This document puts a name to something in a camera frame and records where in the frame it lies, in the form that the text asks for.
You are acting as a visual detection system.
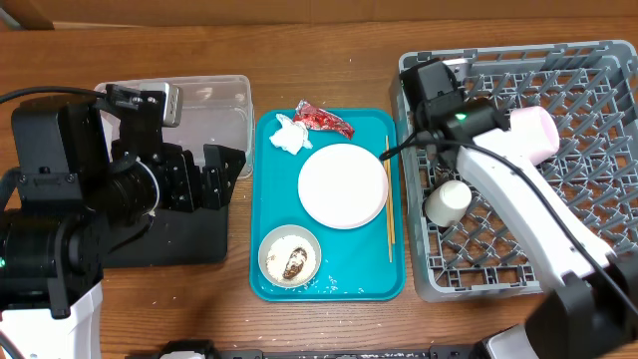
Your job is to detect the wooden chopstick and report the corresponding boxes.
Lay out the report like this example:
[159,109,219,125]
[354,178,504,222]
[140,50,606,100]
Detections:
[383,160,394,263]
[384,159,396,249]

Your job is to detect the white cup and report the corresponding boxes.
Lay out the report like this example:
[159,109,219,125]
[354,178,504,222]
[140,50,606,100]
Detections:
[425,179,473,227]

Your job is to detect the pink bowl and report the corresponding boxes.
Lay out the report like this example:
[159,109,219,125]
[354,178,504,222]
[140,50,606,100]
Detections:
[509,106,560,166]

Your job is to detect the grey bowl with rice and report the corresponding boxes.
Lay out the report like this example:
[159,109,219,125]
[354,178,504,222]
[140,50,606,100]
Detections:
[257,224,322,289]

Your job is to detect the white round plate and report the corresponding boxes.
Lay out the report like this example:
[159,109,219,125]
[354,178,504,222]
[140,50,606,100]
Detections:
[297,144,389,229]

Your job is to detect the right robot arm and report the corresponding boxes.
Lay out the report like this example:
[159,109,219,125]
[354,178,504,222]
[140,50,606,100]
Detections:
[414,99,637,358]

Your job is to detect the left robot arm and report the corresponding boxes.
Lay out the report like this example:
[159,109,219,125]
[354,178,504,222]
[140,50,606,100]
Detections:
[1,92,245,358]

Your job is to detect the clear plastic container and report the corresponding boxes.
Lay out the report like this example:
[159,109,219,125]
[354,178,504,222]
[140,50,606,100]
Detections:
[93,74,256,180]

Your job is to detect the black plastic tray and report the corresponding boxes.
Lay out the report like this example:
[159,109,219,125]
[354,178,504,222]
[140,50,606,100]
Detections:
[102,172,230,269]

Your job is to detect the crumpled white napkin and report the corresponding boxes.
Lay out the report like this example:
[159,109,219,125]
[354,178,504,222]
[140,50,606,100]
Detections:
[269,114,313,156]

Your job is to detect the red crumpled wrapper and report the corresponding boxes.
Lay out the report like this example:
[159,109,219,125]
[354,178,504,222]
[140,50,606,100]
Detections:
[293,100,355,140]

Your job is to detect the grey dish rack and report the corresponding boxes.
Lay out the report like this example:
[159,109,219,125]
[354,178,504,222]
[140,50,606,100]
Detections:
[398,40,637,302]

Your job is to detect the teal plastic tray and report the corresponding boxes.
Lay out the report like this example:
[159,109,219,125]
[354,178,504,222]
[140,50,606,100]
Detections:
[249,111,406,302]

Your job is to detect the black bar at bottom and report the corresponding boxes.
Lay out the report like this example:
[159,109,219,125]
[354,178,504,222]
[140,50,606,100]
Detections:
[126,340,474,359]

